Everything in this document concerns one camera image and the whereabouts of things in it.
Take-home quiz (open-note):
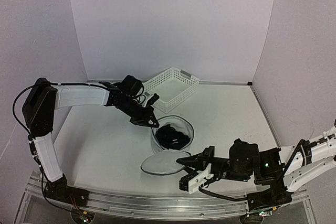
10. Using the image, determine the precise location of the black bra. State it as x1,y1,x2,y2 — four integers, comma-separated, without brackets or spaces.
155,124,191,150

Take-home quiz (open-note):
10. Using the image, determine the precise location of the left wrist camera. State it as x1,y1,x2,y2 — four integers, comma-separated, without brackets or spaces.
144,93,160,107

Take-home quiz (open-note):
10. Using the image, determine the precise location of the white plastic basket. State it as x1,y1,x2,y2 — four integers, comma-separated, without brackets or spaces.
144,67,199,114

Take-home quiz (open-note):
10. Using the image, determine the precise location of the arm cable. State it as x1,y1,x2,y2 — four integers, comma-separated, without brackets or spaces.
13,82,103,183
198,186,249,204

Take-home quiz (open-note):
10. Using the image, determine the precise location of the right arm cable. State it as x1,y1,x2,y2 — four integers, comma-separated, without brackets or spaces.
198,186,249,204

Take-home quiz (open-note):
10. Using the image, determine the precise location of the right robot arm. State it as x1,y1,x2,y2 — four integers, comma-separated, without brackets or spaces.
176,126,335,212

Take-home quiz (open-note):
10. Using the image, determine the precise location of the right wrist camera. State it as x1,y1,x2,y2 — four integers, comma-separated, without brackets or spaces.
178,164,214,194

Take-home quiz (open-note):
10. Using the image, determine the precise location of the white mesh laundry bag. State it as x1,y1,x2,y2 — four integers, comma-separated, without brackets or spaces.
140,115,195,176

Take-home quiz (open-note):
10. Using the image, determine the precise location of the aluminium front rail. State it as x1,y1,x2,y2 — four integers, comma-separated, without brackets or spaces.
14,182,314,223

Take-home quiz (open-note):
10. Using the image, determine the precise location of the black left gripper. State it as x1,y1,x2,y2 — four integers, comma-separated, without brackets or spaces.
116,96,160,128

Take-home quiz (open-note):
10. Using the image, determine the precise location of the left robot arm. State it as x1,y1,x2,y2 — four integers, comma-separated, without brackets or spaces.
22,75,159,207

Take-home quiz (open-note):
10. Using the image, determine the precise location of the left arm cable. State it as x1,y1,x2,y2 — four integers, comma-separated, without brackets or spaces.
13,82,103,183

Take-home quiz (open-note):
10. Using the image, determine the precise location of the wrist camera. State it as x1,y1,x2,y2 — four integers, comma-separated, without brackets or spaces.
178,164,214,194
144,93,160,107

